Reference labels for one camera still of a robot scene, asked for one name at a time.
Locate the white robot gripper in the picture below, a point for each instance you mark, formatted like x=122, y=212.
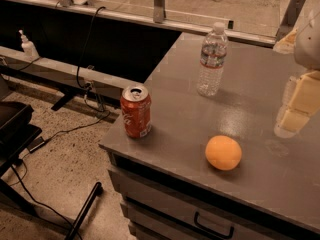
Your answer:
x=308, y=47

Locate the clear plastic water bottle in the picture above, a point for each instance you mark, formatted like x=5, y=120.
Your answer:
x=212, y=58

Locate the white pump dispenser bottle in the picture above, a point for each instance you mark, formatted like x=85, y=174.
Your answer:
x=28, y=47

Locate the orange fruit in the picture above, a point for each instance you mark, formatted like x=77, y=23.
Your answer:
x=223, y=152

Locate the grey drawer cabinet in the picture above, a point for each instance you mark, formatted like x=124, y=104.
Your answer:
x=171, y=192

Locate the red cola can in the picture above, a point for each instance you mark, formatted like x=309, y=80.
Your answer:
x=135, y=106

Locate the black chair base leg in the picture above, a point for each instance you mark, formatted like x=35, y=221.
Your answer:
x=95, y=192

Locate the black power adapter brick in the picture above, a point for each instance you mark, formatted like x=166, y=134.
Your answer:
x=35, y=144

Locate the black office chair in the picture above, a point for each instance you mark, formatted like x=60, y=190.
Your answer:
x=16, y=133

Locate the grey metal railing frame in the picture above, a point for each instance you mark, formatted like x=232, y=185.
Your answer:
x=262, y=21

